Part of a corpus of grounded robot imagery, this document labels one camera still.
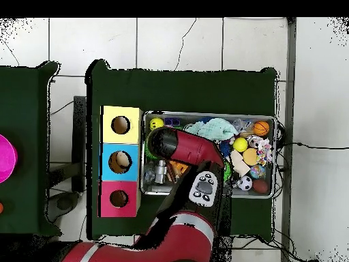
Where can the mint green waffle cloth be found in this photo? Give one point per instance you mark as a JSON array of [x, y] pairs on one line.
[[215, 130]]

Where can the pink round disc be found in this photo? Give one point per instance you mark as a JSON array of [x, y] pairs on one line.
[[5, 158]]

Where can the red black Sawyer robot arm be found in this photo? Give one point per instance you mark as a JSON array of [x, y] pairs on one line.
[[185, 144]]

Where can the wooden box with three holes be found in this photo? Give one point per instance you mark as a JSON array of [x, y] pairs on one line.
[[120, 158]]

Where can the clear shallow mesh bin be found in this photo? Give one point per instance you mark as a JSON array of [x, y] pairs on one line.
[[262, 195]]

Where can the orange toy building block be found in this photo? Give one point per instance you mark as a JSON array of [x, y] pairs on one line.
[[180, 167]]

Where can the yellow smiley ball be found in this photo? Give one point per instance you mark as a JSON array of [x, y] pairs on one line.
[[156, 123]]

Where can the dark green table cloth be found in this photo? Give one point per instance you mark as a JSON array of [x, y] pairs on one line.
[[180, 90]]

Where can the plain wooden block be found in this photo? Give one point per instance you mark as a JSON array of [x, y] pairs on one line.
[[239, 162]]

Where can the small black white soccer ball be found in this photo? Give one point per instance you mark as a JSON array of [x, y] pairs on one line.
[[245, 183]]

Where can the small globe print ball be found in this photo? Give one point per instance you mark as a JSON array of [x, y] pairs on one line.
[[257, 171]]

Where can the small orange basketball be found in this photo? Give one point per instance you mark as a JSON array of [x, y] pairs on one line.
[[261, 128]]

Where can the black stand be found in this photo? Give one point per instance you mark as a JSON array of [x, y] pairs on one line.
[[79, 142]]

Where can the small brown football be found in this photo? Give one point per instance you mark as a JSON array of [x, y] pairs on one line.
[[260, 186]]

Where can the grey vertical pole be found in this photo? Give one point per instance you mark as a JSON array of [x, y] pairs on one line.
[[289, 82]]

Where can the dark green side table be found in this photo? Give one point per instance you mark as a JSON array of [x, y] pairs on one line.
[[32, 142]]

